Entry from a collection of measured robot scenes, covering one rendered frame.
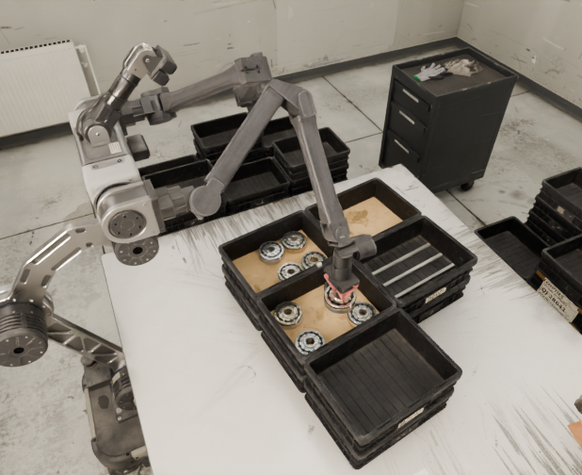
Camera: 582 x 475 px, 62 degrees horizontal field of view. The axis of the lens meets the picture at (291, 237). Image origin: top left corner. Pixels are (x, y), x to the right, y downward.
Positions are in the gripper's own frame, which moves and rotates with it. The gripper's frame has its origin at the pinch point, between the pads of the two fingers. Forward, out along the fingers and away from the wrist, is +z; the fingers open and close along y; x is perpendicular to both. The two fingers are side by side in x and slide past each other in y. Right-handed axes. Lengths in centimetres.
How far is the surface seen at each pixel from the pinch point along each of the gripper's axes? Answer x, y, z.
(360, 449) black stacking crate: 17.8, -36.6, 20.9
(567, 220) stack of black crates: -162, 11, 58
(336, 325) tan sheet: -2.0, 2.6, 22.5
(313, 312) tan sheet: 1.9, 11.9, 22.5
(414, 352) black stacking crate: -18.0, -20.4, 22.7
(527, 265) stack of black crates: -139, 9, 79
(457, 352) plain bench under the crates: -38, -24, 36
